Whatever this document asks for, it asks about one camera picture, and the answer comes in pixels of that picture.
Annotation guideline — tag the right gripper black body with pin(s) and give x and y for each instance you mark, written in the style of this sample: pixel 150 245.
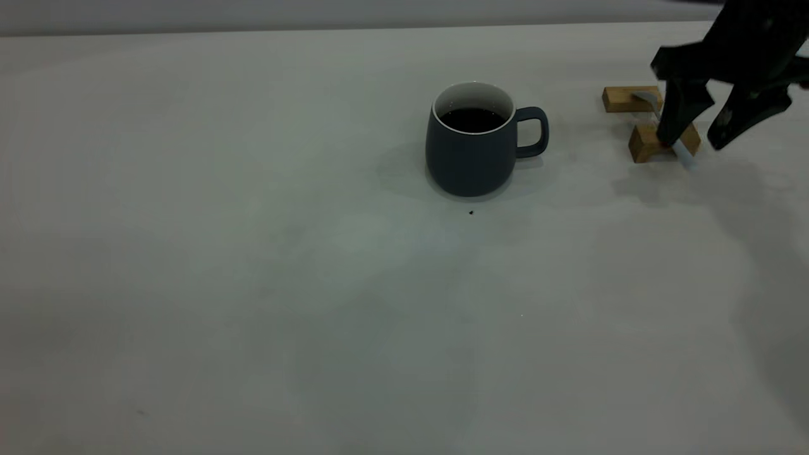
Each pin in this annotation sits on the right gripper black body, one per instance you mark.
pixel 752 44

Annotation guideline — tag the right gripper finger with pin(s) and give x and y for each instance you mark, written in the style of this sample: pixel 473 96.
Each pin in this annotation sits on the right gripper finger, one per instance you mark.
pixel 749 114
pixel 682 107

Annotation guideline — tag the dark grey ceramic coffee cup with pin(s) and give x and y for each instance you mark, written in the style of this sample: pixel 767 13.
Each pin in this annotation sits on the dark grey ceramic coffee cup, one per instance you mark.
pixel 468 164

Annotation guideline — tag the arched wooden block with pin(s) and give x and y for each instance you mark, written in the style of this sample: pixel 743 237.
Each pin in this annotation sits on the arched wooden block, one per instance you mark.
pixel 641 142

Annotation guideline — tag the flat rectangular wooden block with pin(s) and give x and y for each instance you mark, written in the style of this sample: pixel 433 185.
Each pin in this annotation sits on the flat rectangular wooden block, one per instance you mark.
pixel 619 99

